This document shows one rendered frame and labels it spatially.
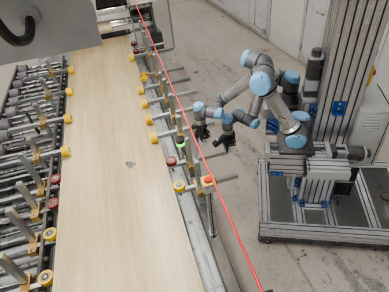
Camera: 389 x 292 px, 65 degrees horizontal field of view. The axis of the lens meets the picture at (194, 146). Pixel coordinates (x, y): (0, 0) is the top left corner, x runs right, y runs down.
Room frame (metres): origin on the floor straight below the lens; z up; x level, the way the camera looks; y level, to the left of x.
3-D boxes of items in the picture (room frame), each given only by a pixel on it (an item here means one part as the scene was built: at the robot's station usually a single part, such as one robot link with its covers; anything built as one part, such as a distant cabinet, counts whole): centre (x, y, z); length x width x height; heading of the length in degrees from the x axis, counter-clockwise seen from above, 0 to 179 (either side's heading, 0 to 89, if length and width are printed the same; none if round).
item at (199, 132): (1.60, -0.06, 1.13); 0.09 x 0.08 x 0.12; 31
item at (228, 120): (1.67, -0.25, 1.13); 0.09 x 0.08 x 0.11; 131
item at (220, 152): (1.63, -0.01, 0.84); 0.43 x 0.03 x 0.04; 101
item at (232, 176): (1.38, -0.06, 0.84); 0.44 x 0.03 x 0.04; 101
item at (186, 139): (1.57, 0.05, 0.87); 0.04 x 0.04 x 0.48; 11
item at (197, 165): (1.33, 0.00, 0.89); 0.04 x 0.04 x 0.48; 11
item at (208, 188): (1.07, -0.05, 1.18); 0.07 x 0.07 x 0.08; 11
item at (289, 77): (1.96, -0.78, 1.21); 0.13 x 0.12 x 0.14; 41
